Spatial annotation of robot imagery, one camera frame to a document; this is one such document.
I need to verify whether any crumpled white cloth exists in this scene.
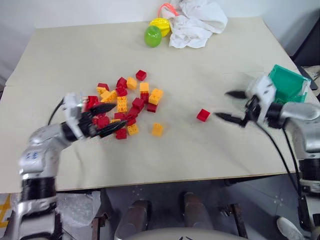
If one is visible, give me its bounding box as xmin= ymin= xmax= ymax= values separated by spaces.
xmin=168 ymin=0 xmax=229 ymax=49

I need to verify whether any orange pink plastic loop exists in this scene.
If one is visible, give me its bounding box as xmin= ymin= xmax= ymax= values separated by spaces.
xmin=157 ymin=2 xmax=180 ymax=19

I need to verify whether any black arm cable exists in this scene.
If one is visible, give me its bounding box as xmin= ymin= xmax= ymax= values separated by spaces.
xmin=256 ymin=121 xmax=305 ymax=200
xmin=47 ymin=97 xmax=66 ymax=126

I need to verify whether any teal plastic bin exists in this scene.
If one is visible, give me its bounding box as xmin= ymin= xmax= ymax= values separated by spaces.
xmin=267 ymin=64 xmax=312 ymax=104

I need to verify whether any yellow ribbed plastic ball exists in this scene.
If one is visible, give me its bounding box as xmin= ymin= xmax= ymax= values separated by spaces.
xmin=149 ymin=17 xmax=172 ymax=38

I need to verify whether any black chair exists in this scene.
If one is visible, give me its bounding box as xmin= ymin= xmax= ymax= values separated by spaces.
xmin=291 ymin=15 xmax=320 ymax=68

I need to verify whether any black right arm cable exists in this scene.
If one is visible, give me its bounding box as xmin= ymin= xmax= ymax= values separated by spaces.
xmin=256 ymin=121 xmax=305 ymax=200

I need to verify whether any rusty metal table leg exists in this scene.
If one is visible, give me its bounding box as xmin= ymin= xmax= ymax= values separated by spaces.
xmin=219 ymin=203 xmax=249 ymax=239
xmin=90 ymin=211 xmax=109 ymax=240

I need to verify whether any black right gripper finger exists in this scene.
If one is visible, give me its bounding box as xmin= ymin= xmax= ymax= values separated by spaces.
xmin=224 ymin=90 xmax=248 ymax=100
xmin=215 ymin=112 xmax=248 ymax=129

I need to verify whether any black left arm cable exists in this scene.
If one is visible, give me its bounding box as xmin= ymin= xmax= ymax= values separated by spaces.
xmin=47 ymin=97 xmax=66 ymax=126

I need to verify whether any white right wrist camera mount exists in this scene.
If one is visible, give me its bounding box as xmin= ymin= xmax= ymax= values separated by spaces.
xmin=246 ymin=74 xmax=277 ymax=124

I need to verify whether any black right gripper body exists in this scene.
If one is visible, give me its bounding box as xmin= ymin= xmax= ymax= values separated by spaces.
xmin=245 ymin=95 xmax=261 ymax=124

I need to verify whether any green plastic egg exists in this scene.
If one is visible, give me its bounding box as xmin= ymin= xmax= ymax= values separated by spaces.
xmin=143 ymin=25 xmax=162 ymax=48

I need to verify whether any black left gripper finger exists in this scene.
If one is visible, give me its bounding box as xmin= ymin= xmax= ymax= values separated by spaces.
xmin=99 ymin=120 xmax=128 ymax=139
xmin=89 ymin=102 xmax=118 ymax=116

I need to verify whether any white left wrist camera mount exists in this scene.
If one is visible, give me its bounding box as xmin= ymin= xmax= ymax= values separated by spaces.
xmin=61 ymin=92 xmax=87 ymax=140

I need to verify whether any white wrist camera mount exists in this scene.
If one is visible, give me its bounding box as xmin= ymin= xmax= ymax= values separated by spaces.
xmin=61 ymin=92 xmax=87 ymax=140
xmin=246 ymin=74 xmax=277 ymax=124

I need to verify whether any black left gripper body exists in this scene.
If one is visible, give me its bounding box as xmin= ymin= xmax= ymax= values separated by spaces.
xmin=78 ymin=110 xmax=101 ymax=139

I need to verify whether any white shoe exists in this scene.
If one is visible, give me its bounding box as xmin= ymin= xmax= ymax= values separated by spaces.
xmin=275 ymin=215 xmax=305 ymax=240

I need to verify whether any clear plastic bag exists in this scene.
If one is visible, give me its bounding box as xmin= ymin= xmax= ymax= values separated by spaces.
xmin=55 ymin=191 xmax=101 ymax=229

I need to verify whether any long yellow toy block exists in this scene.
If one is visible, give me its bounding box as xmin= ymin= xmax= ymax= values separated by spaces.
xmin=116 ymin=95 xmax=129 ymax=114

